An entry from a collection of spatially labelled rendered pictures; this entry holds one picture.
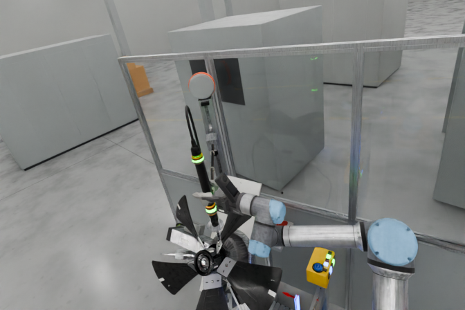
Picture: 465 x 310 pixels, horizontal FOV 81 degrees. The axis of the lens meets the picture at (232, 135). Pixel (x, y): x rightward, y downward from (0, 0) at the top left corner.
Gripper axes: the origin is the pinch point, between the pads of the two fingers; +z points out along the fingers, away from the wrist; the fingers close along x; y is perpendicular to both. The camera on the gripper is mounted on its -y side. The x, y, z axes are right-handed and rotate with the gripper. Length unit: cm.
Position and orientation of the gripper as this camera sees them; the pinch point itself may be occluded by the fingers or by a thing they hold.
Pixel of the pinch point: (201, 186)
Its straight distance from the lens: 113.3
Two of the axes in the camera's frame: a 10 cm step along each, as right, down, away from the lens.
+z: -8.4, -1.1, 5.3
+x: 5.2, -4.7, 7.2
